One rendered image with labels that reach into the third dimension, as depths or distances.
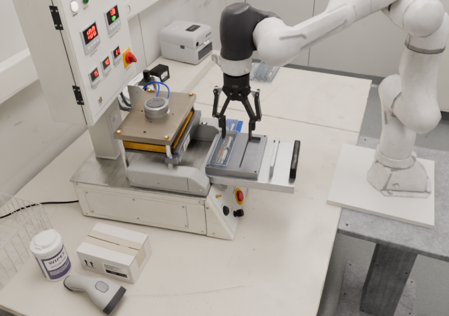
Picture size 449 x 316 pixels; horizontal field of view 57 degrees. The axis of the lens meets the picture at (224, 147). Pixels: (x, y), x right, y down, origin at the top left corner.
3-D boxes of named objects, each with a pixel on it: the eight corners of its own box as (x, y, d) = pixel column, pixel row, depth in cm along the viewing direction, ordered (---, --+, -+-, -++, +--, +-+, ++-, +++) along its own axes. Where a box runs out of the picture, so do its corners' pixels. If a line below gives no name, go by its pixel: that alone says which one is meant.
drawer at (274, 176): (199, 183, 131) (198, 164, 126) (216, 142, 148) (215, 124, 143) (293, 196, 125) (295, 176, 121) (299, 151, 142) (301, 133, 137)
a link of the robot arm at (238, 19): (289, 55, 111) (279, 41, 119) (292, 6, 103) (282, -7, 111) (222, 62, 109) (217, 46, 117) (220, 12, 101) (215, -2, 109)
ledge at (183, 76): (91, 125, 192) (89, 117, 189) (174, 51, 253) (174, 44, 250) (148, 137, 182) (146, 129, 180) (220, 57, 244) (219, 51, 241)
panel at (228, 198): (234, 236, 137) (208, 195, 128) (250, 176, 160) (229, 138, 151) (239, 234, 136) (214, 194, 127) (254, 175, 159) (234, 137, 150)
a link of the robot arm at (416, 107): (431, 37, 126) (470, 63, 112) (409, 106, 142) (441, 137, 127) (397, 40, 125) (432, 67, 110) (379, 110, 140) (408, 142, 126)
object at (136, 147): (124, 151, 131) (118, 126, 125) (150, 113, 148) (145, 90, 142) (176, 158, 128) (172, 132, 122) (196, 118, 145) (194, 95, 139)
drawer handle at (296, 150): (288, 178, 126) (289, 168, 124) (293, 148, 138) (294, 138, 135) (295, 179, 126) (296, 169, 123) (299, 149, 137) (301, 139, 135)
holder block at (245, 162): (205, 173, 129) (204, 166, 128) (220, 135, 145) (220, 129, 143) (257, 180, 126) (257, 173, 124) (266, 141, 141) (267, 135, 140)
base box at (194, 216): (83, 217, 146) (71, 181, 135) (127, 152, 175) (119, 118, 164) (232, 241, 135) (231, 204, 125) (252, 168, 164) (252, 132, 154)
